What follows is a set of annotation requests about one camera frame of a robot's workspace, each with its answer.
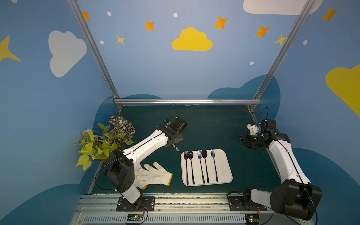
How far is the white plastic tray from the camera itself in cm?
84

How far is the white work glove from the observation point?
82 centimetres

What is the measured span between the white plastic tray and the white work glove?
0.10 m
